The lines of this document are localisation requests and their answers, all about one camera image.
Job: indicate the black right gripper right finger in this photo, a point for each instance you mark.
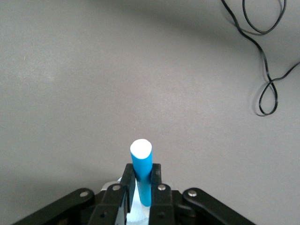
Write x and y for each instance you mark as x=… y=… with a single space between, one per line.
x=168 y=206

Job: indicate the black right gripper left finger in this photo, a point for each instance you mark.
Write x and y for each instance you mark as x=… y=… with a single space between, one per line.
x=110 y=206

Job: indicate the blue marker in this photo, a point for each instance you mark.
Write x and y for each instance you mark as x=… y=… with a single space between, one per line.
x=142 y=168

